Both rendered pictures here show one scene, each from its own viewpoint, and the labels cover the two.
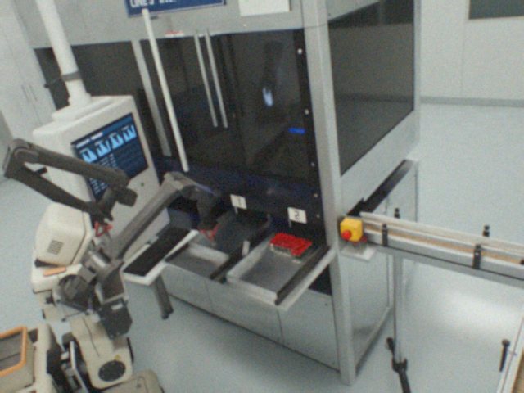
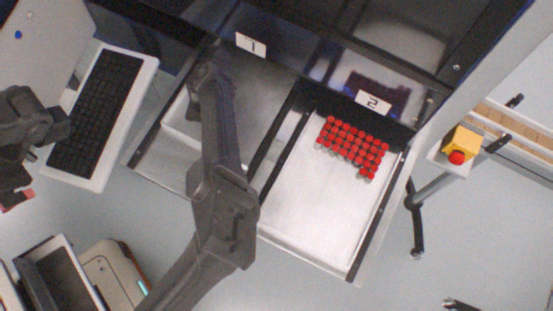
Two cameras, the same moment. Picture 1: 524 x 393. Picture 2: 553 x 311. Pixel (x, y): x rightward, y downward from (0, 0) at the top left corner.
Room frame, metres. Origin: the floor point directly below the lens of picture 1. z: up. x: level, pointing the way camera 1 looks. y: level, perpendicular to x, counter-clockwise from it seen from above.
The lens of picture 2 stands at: (1.24, 0.25, 2.00)
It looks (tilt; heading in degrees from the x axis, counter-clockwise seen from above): 70 degrees down; 336
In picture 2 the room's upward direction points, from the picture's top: 9 degrees clockwise
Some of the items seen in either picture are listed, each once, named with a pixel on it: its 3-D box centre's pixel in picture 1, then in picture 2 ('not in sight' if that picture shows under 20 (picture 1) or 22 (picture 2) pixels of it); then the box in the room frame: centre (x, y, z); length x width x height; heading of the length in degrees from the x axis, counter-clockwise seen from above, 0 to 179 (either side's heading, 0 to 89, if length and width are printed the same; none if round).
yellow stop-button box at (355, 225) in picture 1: (352, 228); (462, 142); (1.50, -0.36, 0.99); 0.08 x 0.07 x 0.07; 138
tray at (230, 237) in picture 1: (231, 232); (235, 94); (1.80, 0.16, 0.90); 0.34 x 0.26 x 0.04; 138
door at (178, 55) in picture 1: (189, 102); not in sight; (2.01, 0.23, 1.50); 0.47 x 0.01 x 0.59; 48
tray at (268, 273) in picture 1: (275, 263); (330, 186); (1.49, -0.02, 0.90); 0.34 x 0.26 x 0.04; 137
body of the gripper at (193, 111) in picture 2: (206, 218); (202, 98); (1.74, 0.25, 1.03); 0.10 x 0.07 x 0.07; 153
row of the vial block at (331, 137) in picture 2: (289, 247); (348, 149); (1.57, -0.10, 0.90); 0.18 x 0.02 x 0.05; 47
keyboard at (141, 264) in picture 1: (158, 249); (95, 109); (1.90, 0.55, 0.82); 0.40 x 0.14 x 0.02; 148
